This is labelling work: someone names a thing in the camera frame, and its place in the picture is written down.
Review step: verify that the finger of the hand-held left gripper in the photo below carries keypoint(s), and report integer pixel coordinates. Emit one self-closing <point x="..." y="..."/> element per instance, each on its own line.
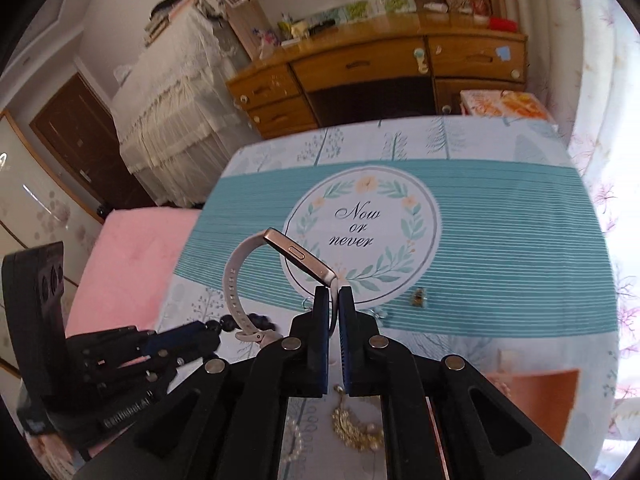
<point x="170" y="367"/>
<point x="180" y="337"/>

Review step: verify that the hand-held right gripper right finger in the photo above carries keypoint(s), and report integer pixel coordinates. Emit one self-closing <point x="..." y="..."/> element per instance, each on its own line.
<point x="350" y="350"/>

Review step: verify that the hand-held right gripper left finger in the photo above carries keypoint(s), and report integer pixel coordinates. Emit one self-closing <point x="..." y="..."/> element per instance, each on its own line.
<point x="320" y="345"/>

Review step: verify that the peach jewelry box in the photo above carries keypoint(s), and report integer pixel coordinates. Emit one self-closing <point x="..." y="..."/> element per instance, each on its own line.
<point x="535" y="395"/>

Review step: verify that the small silver earring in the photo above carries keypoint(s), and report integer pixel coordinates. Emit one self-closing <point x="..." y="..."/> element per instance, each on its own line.
<point x="380" y="313"/>
<point x="306" y="304"/>

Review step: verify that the small gold earring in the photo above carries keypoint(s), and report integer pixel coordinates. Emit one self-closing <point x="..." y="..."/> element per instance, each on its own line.
<point x="418" y="298"/>

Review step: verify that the pink blanket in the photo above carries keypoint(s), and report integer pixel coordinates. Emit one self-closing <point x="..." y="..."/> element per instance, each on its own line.
<point x="140" y="260"/>

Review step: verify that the glass door wardrobe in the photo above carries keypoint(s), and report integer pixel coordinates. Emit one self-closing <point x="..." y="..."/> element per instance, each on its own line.
<point x="35" y="220"/>

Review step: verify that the teal printed tablecloth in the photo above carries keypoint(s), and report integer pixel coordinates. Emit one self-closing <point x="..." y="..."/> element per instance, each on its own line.
<point x="475" y="210"/>

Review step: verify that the brown door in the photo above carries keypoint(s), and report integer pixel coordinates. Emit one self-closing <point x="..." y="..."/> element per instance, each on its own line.
<point x="80" y="140"/>

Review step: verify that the lace covered cabinet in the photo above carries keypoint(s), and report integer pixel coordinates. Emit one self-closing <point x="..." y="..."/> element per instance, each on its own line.
<point x="165" y="100"/>

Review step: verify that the wooden drawer cabinet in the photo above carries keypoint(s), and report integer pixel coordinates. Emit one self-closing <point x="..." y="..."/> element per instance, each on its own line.
<point x="360" y="67"/>

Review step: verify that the orange patterned box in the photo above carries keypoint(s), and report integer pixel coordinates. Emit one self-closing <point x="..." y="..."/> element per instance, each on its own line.
<point x="505" y="105"/>

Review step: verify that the white teal hanging gadget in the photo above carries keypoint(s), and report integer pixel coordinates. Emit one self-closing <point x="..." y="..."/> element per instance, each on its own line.
<point x="419" y="60"/>

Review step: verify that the blue sticker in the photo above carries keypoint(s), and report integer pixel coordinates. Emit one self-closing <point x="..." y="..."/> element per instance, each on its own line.
<point x="503" y="53"/>

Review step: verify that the green printed pictures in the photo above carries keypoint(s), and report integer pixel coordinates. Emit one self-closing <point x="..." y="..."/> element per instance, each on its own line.
<point x="370" y="9"/>

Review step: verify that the white tube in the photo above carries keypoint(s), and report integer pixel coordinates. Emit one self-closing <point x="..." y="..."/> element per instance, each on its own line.
<point x="436" y="7"/>

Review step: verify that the floral curtain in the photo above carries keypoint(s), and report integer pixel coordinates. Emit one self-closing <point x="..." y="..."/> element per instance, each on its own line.
<point x="610" y="110"/>

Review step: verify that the red box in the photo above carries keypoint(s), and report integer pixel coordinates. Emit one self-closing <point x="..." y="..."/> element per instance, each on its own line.
<point x="502" y="24"/>

